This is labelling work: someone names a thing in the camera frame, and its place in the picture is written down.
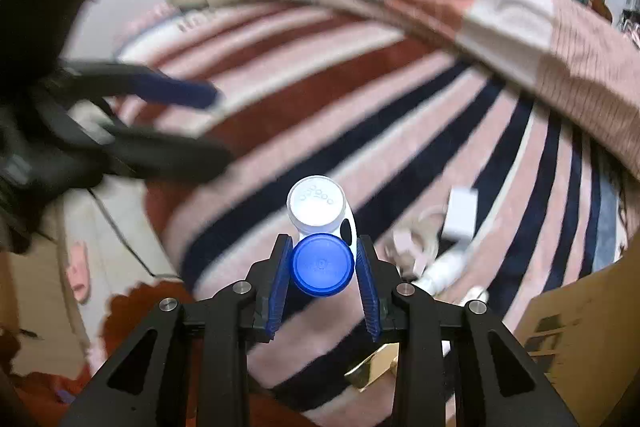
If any white tube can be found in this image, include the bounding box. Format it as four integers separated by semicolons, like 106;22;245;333
413;243;489;304

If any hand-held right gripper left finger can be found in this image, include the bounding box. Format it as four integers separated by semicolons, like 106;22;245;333
60;234;294;427

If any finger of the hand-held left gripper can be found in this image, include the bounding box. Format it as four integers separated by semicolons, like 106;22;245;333
60;60;222;110
95;122;234;186

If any white charger adapter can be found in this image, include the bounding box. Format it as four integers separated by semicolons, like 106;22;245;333
442;188;479;244

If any white cable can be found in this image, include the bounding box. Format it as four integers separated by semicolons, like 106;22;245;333
392;205;451;278

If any striped bed sheet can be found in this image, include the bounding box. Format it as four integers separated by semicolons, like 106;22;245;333
113;0;629;427

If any blue-capped white bottle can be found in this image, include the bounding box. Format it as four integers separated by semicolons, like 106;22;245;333
292;233;357;298

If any gold box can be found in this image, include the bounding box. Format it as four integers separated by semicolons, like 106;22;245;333
344;343;400;392

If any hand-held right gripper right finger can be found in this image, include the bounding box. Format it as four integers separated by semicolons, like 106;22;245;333
356;235;581;427

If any patchwork pink quilt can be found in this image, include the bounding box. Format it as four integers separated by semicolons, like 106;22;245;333
278;0;640;180

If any cardboard box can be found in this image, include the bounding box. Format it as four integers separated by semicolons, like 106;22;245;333
513;249;640;427

